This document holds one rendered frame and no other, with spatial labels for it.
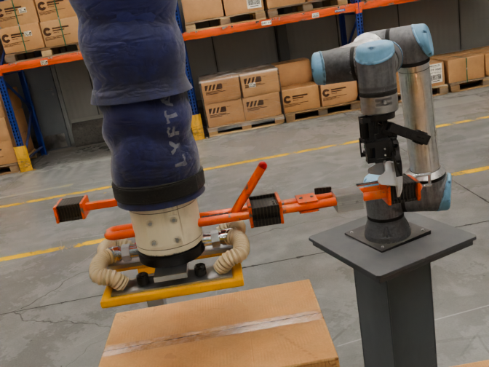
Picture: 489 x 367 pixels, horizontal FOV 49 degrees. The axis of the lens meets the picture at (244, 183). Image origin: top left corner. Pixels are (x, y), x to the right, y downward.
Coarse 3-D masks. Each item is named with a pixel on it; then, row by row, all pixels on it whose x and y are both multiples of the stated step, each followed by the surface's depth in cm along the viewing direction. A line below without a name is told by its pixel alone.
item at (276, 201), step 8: (248, 200) 137; (256, 200) 140; (264, 200) 139; (272, 200) 138; (280, 200) 134; (248, 208) 133; (256, 208) 132; (264, 208) 132; (272, 208) 133; (280, 208) 134; (256, 216) 134; (264, 216) 134; (272, 216) 134; (280, 216) 134; (256, 224) 134; (264, 224) 134; (272, 224) 134
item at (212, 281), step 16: (144, 272) 131; (192, 272) 133; (208, 272) 132; (240, 272) 130; (112, 288) 131; (128, 288) 129; (144, 288) 128; (160, 288) 128; (176, 288) 127; (192, 288) 127; (208, 288) 127; (224, 288) 127; (112, 304) 126
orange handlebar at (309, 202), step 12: (372, 192) 136; (384, 192) 136; (96, 204) 160; (108, 204) 160; (288, 204) 139; (300, 204) 135; (312, 204) 135; (324, 204) 135; (336, 204) 136; (216, 216) 135; (228, 216) 135; (240, 216) 135; (108, 228) 137; (120, 228) 137; (132, 228) 138
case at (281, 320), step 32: (256, 288) 164; (288, 288) 161; (128, 320) 158; (160, 320) 155; (192, 320) 152; (224, 320) 150; (256, 320) 147; (288, 320) 144; (320, 320) 142; (128, 352) 143; (160, 352) 140; (192, 352) 138; (224, 352) 135; (256, 352) 133; (288, 352) 131; (320, 352) 129
